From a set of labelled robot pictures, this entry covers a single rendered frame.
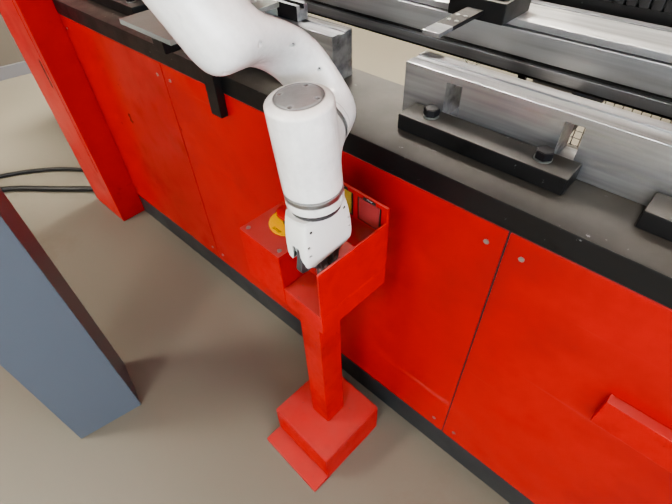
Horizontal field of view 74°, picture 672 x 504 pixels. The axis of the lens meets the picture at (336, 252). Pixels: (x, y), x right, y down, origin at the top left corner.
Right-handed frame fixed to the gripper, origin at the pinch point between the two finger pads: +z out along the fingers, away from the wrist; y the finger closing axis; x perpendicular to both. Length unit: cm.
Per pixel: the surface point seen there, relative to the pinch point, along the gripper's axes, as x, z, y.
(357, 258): 4.9, -3.9, -2.7
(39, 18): -136, -8, -8
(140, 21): -55, -25, -7
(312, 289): -0.8, 3.4, 3.1
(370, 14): -39, -13, -55
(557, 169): 21.8, -14.0, -28.1
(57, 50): -136, 2, -8
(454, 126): 3.9, -14.0, -28.3
